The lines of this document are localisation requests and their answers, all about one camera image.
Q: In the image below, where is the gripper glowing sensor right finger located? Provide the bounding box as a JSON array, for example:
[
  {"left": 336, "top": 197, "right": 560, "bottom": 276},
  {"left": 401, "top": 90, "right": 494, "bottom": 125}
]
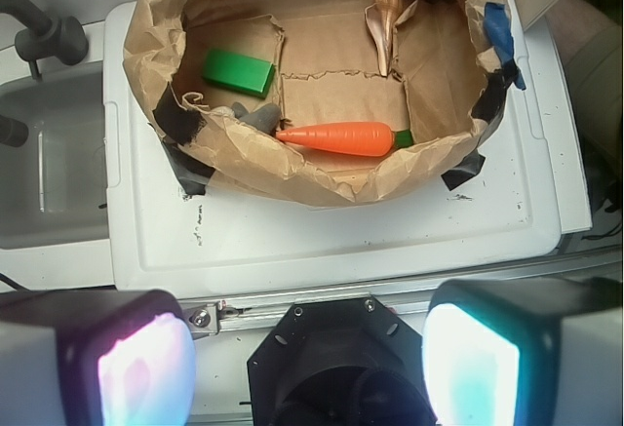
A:
[{"left": 422, "top": 277, "right": 623, "bottom": 425}]

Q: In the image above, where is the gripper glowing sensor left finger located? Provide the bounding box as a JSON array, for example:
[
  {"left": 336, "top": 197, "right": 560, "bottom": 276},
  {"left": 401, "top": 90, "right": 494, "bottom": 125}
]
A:
[{"left": 1, "top": 290, "right": 196, "bottom": 425}]

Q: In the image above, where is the green rectangular block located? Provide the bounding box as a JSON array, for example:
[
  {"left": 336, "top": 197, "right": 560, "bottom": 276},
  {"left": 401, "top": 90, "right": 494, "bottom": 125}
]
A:
[{"left": 201, "top": 49, "right": 276, "bottom": 99}]

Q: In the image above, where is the white plastic tray lid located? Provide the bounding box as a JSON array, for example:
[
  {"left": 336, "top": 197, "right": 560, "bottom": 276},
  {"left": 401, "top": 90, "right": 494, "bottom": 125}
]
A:
[{"left": 103, "top": 3, "right": 592, "bottom": 298}]

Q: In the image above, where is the white toy sink basin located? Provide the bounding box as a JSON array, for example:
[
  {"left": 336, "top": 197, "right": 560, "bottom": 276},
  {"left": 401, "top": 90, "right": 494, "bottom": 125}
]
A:
[{"left": 1, "top": 62, "right": 108, "bottom": 250}]

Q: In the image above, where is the black tape strip right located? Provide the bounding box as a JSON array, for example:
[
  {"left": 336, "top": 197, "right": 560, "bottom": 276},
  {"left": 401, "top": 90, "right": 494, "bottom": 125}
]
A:
[{"left": 442, "top": 70, "right": 511, "bottom": 191}]

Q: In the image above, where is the black tape strip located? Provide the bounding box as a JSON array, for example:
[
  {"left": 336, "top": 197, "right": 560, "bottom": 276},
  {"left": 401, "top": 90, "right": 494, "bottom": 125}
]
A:
[
  {"left": 153, "top": 85, "right": 215, "bottom": 196},
  {"left": 442, "top": 70, "right": 511, "bottom": 191}
]

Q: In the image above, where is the black tape strip left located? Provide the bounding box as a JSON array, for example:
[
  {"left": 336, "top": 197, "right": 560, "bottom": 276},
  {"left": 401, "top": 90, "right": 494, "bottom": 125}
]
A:
[{"left": 153, "top": 85, "right": 215, "bottom": 196}]

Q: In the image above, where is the orange toy carrot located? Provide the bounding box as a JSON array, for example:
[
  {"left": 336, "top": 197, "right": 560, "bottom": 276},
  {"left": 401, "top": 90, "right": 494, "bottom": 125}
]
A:
[{"left": 276, "top": 122, "right": 414, "bottom": 158}]

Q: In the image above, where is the grey crumpled object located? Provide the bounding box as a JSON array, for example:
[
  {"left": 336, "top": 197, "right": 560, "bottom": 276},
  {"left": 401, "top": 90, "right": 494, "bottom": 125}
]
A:
[{"left": 231, "top": 102, "right": 282, "bottom": 136}]

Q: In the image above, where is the brown paper bag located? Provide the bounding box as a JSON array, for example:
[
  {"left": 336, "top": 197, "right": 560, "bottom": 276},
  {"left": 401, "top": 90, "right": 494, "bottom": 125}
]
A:
[{"left": 124, "top": 0, "right": 507, "bottom": 207}]

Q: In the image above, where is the grey toy faucet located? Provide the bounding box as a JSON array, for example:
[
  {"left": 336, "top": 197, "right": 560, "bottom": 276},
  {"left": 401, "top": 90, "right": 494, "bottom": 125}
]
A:
[{"left": 1, "top": 0, "right": 90, "bottom": 80}]

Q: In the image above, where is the blue tape piece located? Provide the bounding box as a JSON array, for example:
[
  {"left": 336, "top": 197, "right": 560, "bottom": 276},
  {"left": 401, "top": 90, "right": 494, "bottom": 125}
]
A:
[{"left": 484, "top": 2, "right": 526, "bottom": 91}]

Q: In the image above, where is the spiral conch seashell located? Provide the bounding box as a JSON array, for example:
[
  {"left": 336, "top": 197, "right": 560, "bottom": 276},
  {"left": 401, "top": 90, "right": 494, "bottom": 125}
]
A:
[{"left": 364, "top": 0, "right": 407, "bottom": 77}]

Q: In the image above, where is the black octagonal mount plate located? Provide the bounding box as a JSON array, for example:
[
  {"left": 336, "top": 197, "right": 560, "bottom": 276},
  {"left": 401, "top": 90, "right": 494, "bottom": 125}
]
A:
[{"left": 247, "top": 296, "right": 438, "bottom": 425}]

